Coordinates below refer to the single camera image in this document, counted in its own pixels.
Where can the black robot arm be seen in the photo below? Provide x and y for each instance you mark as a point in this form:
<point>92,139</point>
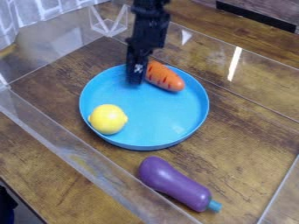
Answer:
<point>148,5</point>

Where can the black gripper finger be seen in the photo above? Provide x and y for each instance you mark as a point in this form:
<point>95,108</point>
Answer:
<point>135,68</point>

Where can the orange toy carrot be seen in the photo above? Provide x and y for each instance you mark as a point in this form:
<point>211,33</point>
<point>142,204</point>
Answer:
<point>163,77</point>

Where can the black baseboard strip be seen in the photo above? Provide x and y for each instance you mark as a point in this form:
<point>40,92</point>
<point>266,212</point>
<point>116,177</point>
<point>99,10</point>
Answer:
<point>256,16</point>

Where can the white patterned curtain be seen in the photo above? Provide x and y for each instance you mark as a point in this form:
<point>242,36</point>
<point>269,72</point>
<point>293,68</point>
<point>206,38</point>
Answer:
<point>19,13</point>

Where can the clear acrylic enclosure wall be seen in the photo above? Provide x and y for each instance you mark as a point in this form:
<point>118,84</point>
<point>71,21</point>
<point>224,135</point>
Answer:
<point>78,180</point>

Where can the yellow toy lemon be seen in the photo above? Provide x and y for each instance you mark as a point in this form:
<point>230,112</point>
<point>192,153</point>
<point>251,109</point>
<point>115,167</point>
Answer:
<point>107,119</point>

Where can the blue round plate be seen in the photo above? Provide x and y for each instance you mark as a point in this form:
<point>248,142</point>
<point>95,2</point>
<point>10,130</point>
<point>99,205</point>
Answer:
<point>163,118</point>

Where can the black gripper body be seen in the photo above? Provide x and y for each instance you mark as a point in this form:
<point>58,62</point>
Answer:
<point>150,30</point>

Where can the purple toy eggplant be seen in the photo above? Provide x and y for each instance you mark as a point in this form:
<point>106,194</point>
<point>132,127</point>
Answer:
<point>159,175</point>

